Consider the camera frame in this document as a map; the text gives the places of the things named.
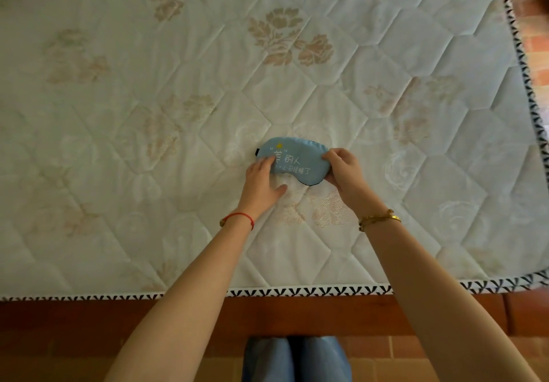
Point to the person's left hand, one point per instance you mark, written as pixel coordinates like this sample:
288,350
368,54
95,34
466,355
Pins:
257,189

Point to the red-brown wooden bed frame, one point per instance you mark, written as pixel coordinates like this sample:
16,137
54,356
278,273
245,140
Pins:
300,315

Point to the blue jeans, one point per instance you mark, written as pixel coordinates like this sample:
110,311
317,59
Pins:
296,360

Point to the white quilted mattress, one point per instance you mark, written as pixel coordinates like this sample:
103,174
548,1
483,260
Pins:
128,94

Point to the person's left forearm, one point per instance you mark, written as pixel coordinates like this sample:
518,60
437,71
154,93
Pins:
184,300

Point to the blue eye mask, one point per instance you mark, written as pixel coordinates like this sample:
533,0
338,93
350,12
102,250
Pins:
296,159

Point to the person's right hand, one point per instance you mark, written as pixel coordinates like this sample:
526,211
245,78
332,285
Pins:
351,180

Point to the person's right forearm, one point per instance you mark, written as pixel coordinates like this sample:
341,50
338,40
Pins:
429,300

